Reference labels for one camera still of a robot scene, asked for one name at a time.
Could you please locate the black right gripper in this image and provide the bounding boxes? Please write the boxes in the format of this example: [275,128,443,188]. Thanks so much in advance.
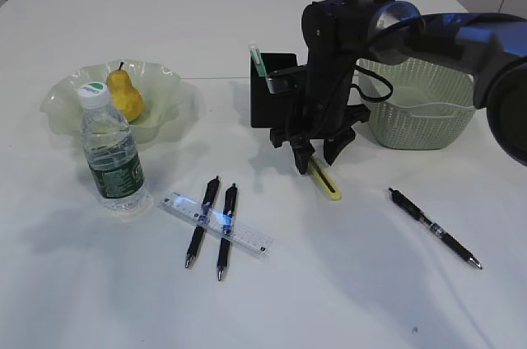
[270,0,396,174]

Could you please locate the yellow utility knife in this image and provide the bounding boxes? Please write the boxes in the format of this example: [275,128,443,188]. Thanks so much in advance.
[308,156,342,201]

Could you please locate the mint green utility knife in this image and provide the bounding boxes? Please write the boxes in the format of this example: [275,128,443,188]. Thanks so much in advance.
[249,42,268,77]

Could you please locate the yellow pear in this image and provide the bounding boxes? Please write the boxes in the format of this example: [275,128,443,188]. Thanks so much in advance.
[105,61,144,123]

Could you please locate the clear water bottle green label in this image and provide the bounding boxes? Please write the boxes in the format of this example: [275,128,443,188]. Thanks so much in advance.
[77,81,147,212]

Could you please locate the black blue right robot arm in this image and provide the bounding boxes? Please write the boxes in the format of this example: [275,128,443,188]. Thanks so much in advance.
[270,0,526,173]

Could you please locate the black square pen holder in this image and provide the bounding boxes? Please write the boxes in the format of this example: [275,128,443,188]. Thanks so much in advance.
[250,53,305,128]

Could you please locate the black pen right of pair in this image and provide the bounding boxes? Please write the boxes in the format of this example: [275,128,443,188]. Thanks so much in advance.
[217,184,238,282]

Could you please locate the black pen of pair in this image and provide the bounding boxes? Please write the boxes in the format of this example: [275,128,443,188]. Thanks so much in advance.
[184,176,220,269]
[217,184,238,282]

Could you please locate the green woven plastic basket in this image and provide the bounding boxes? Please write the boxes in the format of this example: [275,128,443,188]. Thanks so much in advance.
[358,58,475,151]

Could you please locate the black pen left of pair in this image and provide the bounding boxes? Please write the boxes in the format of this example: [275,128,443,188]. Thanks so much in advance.
[184,176,220,269]

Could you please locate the clear plastic ruler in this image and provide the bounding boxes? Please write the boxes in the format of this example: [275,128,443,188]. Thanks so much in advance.
[158,192,273,258]

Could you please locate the pale green wavy plate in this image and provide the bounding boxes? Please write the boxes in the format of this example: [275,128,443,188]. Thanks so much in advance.
[40,60,198,147]

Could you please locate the black pen far right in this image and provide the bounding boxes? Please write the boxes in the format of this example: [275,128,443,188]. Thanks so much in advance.
[388,188,483,270]

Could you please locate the silver blue wrist camera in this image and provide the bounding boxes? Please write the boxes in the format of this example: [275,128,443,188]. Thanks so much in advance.
[266,65,307,94]

